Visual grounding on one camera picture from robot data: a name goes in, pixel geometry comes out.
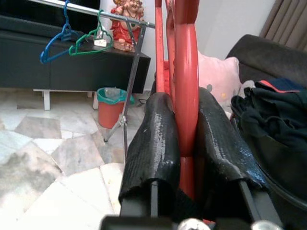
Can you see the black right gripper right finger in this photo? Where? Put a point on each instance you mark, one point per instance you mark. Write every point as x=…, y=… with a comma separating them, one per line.
x=220, y=153

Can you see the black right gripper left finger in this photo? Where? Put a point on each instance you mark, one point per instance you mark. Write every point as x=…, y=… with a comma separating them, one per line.
x=153, y=148

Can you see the red plastic hanger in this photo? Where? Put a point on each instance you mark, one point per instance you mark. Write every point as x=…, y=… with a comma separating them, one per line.
x=187, y=95

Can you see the green plastic hanger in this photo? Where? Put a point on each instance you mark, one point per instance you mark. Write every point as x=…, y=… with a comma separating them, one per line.
x=79, y=42

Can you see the blue plastic hanger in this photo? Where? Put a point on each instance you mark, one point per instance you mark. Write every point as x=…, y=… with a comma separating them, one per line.
x=66, y=36

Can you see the red bucket green liner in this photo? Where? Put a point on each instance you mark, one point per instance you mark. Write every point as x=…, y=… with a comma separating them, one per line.
x=109, y=115

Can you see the dark green garment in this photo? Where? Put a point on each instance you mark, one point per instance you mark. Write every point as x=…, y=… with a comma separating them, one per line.
x=268, y=115

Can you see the black laundry basket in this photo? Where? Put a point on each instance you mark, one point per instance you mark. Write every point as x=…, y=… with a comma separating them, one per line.
x=287, y=172

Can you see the pink Hello Kitty pillow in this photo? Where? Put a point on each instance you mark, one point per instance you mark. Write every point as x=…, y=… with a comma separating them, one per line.
x=220, y=74

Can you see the navy garment orange trim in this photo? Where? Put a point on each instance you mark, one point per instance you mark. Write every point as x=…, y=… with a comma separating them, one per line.
x=283, y=83

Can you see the dark grey sofa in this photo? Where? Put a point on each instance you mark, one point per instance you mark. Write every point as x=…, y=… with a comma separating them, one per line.
x=263, y=60

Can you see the black TV cabinet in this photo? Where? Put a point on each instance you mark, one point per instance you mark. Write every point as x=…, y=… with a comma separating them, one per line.
x=72, y=72

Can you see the white tissue box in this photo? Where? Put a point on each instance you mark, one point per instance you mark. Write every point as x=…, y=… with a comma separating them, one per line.
x=100, y=43

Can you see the red laughing Buddha statue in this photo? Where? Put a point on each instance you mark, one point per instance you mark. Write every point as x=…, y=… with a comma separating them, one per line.
x=122, y=33

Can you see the silver metal clothes rack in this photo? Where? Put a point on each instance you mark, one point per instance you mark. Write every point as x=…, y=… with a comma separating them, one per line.
x=115, y=16

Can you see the beige curtain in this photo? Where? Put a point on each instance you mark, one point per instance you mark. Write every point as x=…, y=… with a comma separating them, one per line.
x=287, y=21

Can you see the black soundbar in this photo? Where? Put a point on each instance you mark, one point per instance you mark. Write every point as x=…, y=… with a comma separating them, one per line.
x=24, y=25

